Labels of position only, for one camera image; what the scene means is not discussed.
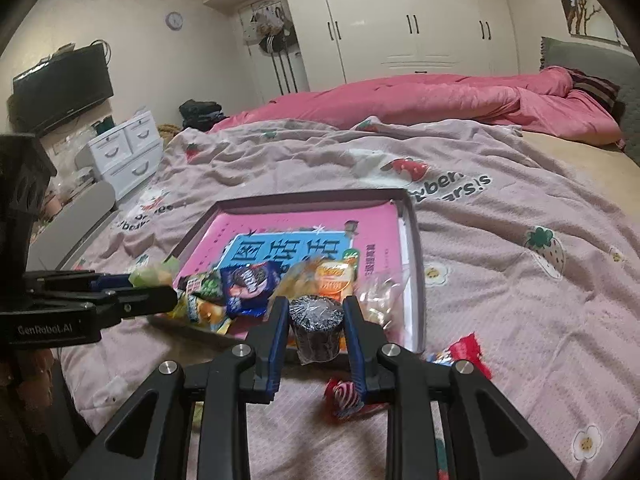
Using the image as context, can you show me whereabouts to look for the dark clothes pile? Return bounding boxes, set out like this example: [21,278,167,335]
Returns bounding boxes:
[178,98,224,132]

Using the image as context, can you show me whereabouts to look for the yellow rice cracker packet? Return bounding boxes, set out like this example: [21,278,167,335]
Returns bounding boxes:
[312,256,362,306]

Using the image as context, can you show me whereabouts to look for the pink quilt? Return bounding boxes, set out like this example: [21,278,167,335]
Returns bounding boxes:
[209,66,624,147]

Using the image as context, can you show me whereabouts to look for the black television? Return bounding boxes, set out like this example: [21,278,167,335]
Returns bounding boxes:
[12,44,115,137]

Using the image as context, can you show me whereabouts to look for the grey headboard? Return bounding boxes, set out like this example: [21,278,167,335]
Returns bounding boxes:
[540,36,640,152]

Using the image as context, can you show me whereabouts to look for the green and black snack packet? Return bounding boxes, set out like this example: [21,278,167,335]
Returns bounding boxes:
[187,272,224,304]

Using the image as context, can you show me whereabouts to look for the hanging clothes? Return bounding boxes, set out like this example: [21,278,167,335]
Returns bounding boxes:
[242,0,301,97]

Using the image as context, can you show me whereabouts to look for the person's left hand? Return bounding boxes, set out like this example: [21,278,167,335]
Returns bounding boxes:
[0,347,54,408]

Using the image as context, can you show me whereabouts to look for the blue cookie packet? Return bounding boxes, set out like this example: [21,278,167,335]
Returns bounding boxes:
[220,262,281,319]

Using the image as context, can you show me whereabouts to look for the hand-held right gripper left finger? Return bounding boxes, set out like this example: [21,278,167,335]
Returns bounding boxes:
[75,296,291,480]

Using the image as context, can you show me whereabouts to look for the red white striped candy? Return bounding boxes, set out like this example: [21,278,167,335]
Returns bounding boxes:
[324,378,392,421]

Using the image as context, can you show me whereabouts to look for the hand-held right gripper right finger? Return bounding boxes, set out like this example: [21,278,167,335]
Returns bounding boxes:
[342,295,577,480]

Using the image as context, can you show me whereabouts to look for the brown round cake packet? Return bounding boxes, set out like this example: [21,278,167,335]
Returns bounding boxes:
[288,295,346,364]

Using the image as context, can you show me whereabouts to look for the white wardrobe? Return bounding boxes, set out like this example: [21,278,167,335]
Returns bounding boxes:
[279,0,522,94]

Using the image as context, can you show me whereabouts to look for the pink book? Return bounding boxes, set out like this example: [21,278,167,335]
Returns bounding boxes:
[177,210,404,342]

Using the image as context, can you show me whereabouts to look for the pink printed blanket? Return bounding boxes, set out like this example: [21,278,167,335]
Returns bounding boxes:
[55,117,640,480]

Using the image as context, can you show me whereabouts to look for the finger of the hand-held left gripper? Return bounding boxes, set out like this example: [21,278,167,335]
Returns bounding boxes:
[95,285,180,322]
[24,269,133,295]

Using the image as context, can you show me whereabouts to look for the red snack packet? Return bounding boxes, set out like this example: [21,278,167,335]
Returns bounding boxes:
[424,332,494,382]

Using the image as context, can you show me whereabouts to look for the white drawer cabinet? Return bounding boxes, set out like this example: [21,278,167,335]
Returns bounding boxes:
[87,109,165,200]

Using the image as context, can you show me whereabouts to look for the wall poster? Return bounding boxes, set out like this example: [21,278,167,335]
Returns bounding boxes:
[552,0,622,44]

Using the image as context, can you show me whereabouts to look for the grey shallow box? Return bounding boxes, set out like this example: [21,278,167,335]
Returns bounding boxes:
[171,187,427,357]

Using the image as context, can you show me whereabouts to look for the yellow snack packet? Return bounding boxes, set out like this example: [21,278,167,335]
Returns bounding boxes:
[167,292,235,335]

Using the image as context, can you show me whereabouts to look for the dark striped pillow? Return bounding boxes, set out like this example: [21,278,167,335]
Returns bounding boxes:
[567,69,621,111]

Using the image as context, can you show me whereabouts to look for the beige bed mattress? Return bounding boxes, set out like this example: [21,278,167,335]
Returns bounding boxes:
[520,130,640,187]

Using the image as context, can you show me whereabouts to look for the clear plastic snack packet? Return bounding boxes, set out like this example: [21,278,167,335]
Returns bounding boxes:
[357,274,407,342]

